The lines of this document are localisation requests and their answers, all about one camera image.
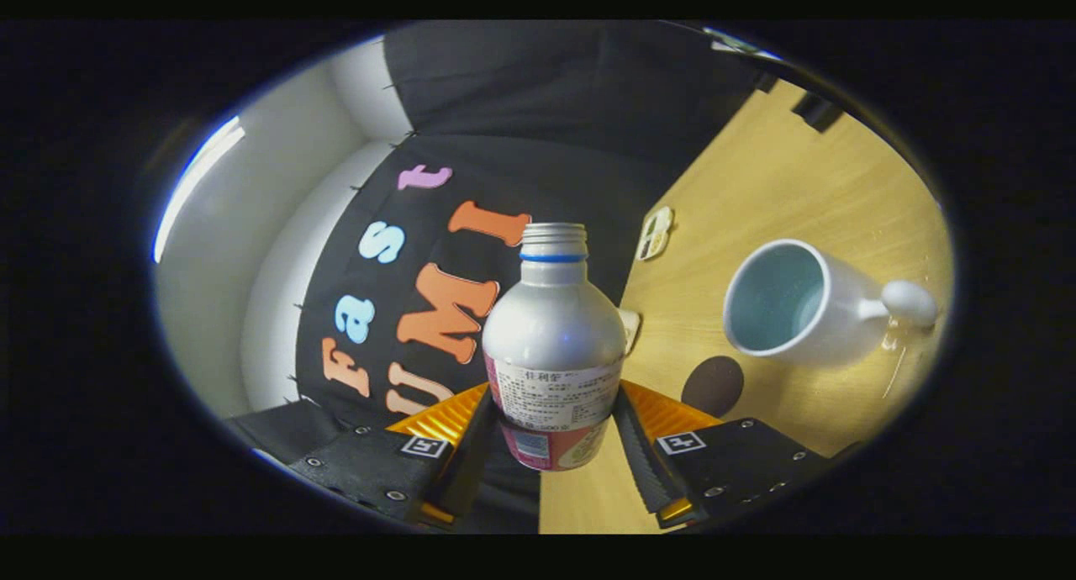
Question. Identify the black table clamp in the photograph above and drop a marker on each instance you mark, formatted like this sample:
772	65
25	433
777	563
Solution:
815	111

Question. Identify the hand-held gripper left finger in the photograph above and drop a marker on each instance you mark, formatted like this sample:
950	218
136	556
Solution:
469	466

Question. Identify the silver juice bottle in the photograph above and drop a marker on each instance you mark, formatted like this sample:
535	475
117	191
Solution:
551	328

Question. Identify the white cup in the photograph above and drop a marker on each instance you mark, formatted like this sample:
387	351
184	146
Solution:
841	311

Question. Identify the wooden table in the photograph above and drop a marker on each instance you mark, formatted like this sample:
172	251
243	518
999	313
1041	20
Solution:
799	193

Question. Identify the white toaster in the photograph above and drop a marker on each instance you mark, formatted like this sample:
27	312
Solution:
630	329

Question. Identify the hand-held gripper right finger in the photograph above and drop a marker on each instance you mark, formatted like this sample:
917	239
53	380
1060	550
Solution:
646	471

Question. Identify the black backdrop cloth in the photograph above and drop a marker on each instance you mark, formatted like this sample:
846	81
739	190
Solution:
546	84

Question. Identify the dark brown round coaster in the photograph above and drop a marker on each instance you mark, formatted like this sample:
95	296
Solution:
713	387

